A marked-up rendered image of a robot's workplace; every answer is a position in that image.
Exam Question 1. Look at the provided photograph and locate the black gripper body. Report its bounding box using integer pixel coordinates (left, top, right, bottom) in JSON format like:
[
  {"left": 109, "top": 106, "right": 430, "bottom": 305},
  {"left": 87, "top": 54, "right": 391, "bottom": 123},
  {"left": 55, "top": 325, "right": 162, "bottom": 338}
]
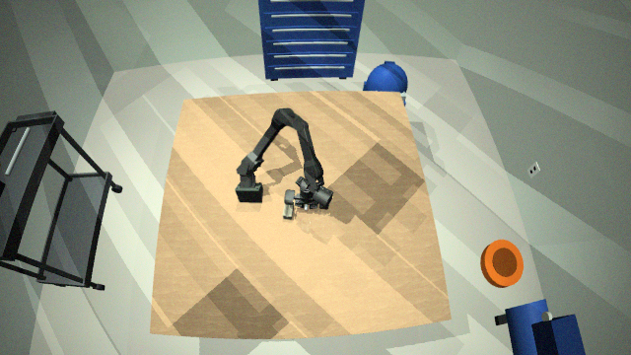
[{"left": 284, "top": 189, "right": 329, "bottom": 210}]

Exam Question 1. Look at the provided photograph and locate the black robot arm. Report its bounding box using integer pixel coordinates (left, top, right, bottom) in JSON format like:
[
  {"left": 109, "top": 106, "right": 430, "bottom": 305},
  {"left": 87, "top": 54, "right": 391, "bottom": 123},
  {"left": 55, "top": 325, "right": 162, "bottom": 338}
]
[{"left": 236, "top": 108, "right": 333, "bottom": 208}]

